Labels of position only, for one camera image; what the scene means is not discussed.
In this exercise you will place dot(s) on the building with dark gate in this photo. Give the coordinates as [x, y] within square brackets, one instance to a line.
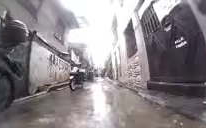
[177, 61]

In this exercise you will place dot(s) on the dark motorcycle with helmet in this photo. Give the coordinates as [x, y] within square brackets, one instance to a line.
[3, 83]

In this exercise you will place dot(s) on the grey building with overhanging roof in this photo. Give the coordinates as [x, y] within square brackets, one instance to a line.
[46, 16]

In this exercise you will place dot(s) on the white wall with graffiti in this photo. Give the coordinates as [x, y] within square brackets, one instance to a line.
[43, 68]

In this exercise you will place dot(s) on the row of buildings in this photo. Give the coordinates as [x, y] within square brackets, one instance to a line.
[80, 55]

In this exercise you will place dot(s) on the parked motorcycle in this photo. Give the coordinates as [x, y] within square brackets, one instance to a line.
[76, 77]

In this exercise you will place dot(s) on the raised concrete kerb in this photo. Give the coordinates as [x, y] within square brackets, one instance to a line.
[179, 102]

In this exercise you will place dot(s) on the wet grey concrete alley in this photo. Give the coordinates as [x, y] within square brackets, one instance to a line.
[97, 108]

